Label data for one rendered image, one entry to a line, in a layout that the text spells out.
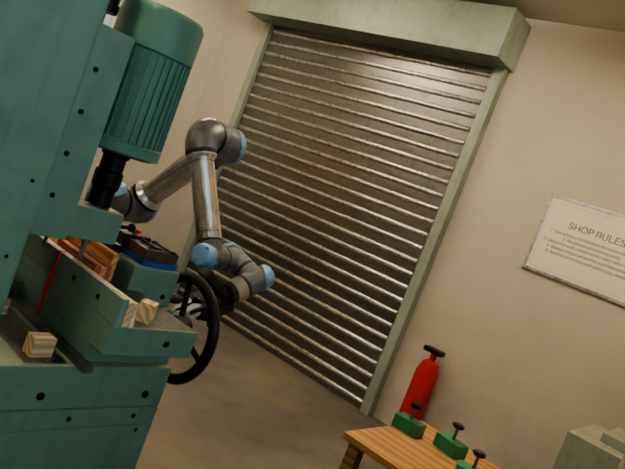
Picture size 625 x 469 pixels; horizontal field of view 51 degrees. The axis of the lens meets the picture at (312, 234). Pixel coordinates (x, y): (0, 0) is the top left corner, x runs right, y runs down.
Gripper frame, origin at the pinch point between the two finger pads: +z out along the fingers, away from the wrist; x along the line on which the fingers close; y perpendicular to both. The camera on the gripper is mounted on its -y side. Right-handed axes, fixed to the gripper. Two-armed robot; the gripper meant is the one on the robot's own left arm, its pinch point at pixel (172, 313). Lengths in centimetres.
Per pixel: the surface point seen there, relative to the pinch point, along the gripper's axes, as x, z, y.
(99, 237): -14.9, 24.0, -37.6
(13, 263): -22, 45, -42
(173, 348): -37.1, 22.4, -19.5
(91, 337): -32, 37, -27
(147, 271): -14.1, 13.6, -24.8
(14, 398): -33, 53, -23
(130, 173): 333, -169, 99
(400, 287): 82, -216, 120
